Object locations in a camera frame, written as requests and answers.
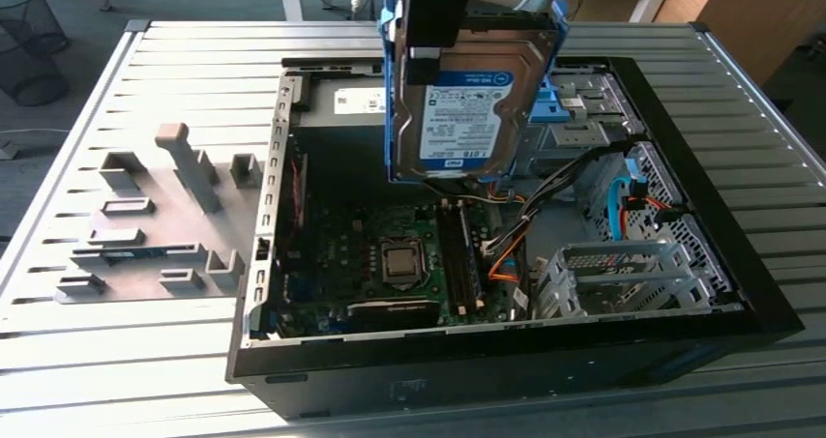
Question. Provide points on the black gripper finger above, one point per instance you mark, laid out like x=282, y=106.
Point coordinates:
x=422, y=73

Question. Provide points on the hard disk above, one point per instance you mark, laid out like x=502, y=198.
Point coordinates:
x=471, y=119

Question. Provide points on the silver disk bay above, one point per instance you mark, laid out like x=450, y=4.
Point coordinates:
x=620, y=249

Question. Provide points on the grey power supply unit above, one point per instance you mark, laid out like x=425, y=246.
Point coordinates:
x=335, y=138

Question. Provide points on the blue plastic latch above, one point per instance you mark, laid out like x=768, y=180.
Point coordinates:
x=555, y=107

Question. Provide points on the silver drive cage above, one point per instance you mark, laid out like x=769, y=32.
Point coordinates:
x=581, y=138

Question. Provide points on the silver CPU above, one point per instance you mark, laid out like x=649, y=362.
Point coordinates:
x=402, y=261

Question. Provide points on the green motherboard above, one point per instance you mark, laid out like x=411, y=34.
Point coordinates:
x=342, y=264

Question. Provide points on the black graphics card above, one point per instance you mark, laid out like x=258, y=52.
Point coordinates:
x=394, y=312

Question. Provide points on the wooden cabinet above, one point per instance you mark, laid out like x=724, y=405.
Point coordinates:
x=761, y=17

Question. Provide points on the grey parts rack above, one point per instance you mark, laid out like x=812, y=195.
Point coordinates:
x=169, y=235

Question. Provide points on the black PC case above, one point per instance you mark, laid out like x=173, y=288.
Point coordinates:
x=710, y=215

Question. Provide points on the small RAM stick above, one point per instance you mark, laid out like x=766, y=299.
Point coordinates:
x=135, y=253

